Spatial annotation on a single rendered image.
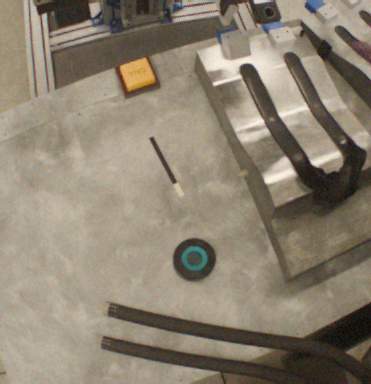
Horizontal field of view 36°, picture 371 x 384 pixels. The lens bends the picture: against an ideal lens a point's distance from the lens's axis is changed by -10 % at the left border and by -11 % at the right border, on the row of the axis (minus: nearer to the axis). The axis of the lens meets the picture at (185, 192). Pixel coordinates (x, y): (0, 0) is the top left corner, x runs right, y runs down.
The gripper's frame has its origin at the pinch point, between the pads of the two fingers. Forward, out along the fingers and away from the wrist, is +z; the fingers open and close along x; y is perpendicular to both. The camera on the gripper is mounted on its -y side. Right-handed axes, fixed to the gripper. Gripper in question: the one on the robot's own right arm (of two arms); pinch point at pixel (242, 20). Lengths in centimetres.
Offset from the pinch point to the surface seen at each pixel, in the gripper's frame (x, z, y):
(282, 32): -11.1, 9.3, -0.1
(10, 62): 55, 101, 75
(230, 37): 1.4, 7.7, 0.9
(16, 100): 56, 101, 56
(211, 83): 8.2, 13.0, -6.1
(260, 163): 7.2, 8.9, -26.5
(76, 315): 50, 21, -40
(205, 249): 21.3, 17.5, -36.2
